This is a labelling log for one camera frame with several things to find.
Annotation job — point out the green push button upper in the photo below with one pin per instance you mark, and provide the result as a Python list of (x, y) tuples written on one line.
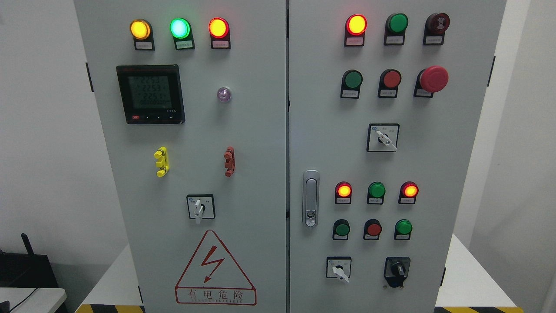
[(350, 85)]

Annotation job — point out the green lit indicator light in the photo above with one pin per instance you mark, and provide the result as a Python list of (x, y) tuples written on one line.
[(182, 34)]

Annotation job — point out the red lit indicator top right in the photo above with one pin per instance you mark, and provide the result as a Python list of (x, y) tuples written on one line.
[(355, 28)]

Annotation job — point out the green push button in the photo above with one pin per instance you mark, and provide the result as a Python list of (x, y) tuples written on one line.
[(403, 229), (341, 230), (350, 85)]

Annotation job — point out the white cabinet platform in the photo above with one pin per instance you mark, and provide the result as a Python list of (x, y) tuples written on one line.
[(466, 287)]

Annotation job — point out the red push button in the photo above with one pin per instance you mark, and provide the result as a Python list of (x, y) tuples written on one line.
[(388, 83), (372, 230)]

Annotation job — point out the black digital power meter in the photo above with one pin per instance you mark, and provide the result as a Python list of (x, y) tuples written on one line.
[(151, 94)]

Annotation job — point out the green indicator lower middle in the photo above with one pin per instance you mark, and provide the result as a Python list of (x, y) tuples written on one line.
[(375, 193)]

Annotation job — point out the dark red buzzer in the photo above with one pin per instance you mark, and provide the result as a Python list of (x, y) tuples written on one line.
[(435, 27)]

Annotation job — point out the black key selector switch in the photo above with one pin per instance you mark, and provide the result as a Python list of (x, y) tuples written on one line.
[(396, 271)]

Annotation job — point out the right grey cabinet door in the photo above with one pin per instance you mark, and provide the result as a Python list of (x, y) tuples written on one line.
[(328, 133)]

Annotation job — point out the red electrical warning sticker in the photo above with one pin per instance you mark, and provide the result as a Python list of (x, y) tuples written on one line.
[(213, 276)]

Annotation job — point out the yellow indicator light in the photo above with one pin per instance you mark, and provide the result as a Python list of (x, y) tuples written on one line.
[(141, 31)]

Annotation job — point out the red lit indicator light left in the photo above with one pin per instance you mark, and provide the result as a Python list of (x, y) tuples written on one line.
[(219, 30)]

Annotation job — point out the green push button lower right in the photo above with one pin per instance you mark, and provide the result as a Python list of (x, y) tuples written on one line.
[(403, 229)]

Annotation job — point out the red lit indicator lower right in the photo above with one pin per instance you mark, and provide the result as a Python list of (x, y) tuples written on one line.
[(408, 193)]

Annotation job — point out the red push button upper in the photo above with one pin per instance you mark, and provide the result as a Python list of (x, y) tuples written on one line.
[(388, 83)]

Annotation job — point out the silver door handle lock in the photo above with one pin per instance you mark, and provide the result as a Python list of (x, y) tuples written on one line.
[(310, 193)]

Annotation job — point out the red push button lower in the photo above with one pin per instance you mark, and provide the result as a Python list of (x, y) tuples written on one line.
[(372, 230)]

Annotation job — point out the red emergency stop button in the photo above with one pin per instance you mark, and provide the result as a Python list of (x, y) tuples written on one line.
[(430, 81)]

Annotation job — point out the upper right rotary switch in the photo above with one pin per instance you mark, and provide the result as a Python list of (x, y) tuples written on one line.
[(382, 137)]

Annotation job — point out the left grey cabinet door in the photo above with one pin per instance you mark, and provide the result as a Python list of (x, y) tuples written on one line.
[(250, 206)]

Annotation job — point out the white side table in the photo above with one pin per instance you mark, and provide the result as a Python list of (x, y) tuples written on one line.
[(41, 301)]

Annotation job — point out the grey cabinet door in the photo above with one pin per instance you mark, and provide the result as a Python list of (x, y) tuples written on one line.
[(328, 133), (250, 206)]

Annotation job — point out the clear small lamp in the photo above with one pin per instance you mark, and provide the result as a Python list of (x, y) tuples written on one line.
[(224, 94)]

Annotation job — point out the green indicator top right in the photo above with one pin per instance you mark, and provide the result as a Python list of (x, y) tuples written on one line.
[(395, 27)]

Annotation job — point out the red terminal clip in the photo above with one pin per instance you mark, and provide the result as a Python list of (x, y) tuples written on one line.
[(229, 163)]

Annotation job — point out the yellow terminal clip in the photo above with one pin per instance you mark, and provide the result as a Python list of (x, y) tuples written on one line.
[(161, 158)]

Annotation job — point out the black device with antenna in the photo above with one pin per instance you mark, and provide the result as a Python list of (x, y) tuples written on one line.
[(26, 270)]

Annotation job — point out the red lit indicator lower left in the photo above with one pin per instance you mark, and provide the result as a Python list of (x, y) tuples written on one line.
[(343, 192)]

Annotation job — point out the green push button lower left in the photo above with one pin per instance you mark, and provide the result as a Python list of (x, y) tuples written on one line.
[(341, 230)]

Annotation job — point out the rotary selector switch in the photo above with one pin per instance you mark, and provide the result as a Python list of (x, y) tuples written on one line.
[(201, 207), (338, 268)]

